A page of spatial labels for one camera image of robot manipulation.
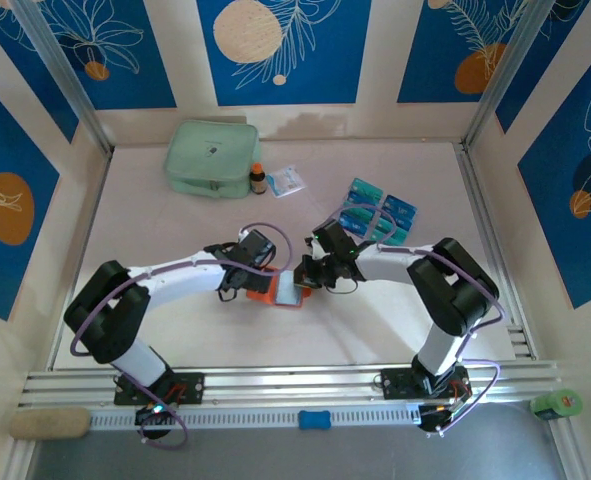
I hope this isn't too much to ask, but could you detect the orange card holder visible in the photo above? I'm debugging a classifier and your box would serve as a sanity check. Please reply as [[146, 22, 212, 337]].
[[245, 265, 310, 309]]

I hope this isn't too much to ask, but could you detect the white blue paper packet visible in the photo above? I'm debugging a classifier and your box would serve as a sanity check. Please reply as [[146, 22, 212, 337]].
[[266, 164, 307, 200]]

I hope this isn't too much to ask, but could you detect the brown bottle orange cap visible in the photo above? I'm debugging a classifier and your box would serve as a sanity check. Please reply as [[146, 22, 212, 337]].
[[249, 162, 268, 195]]

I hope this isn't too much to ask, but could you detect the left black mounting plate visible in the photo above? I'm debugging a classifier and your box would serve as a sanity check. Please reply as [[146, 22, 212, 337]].
[[113, 372, 206, 406]]

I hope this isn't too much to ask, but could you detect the black mounting plate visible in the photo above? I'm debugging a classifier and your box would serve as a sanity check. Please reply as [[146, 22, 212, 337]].
[[113, 372, 206, 406], [380, 367, 472, 401]]

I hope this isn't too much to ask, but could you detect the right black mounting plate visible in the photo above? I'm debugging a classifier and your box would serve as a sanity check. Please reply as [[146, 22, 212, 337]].
[[380, 367, 472, 401]]

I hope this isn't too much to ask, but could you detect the mint green zipper pouch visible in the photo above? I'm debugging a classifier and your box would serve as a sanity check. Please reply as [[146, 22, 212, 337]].
[[163, 119, 261, 200]]

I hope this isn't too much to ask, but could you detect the blue bone-shaped clip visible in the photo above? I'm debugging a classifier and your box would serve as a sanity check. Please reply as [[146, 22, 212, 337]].
[[297, 409, 332, 431]]

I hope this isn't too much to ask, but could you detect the beige oblong block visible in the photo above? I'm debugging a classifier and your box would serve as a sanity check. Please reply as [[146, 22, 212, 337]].
[[7, 407, 92, 441]]

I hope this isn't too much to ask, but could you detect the green tape roll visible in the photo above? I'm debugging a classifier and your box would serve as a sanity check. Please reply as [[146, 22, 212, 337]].
[[530, 389, 584, 420]]

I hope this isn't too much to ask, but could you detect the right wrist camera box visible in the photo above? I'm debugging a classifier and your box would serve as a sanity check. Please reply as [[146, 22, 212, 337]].
[[313, 219, 360, 257]]

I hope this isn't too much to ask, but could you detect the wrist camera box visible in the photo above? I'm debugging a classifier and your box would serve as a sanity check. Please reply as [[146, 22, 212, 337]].
[[313, 219, 360, 257], [236, 228, 279, 270]]

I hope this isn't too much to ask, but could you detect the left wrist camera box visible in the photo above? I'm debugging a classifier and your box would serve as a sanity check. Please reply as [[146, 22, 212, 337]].
[[236, 228, 279, 270]]

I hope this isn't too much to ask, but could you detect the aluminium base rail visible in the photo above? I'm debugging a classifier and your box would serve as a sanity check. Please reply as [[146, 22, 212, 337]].
[[17, 358, 562, 410]]

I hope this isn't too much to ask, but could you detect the white slotted cable duct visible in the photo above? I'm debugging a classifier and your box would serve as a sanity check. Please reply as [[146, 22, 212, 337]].
[[88, 403, 424, 431]]

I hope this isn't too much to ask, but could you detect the black base cable hub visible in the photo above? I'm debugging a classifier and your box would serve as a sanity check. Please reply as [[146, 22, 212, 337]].
[[133, 404, 178, 442], [417, 402, 460, 438]]

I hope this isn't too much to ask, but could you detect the aluminium side rail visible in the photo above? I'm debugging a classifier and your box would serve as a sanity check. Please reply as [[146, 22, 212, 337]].
[[455, 143, 537, 361]]

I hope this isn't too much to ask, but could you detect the aluminium frame post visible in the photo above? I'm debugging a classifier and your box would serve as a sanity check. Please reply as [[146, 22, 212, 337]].
[[10, 0, 115, 155], [462, 0, 561, 150]]

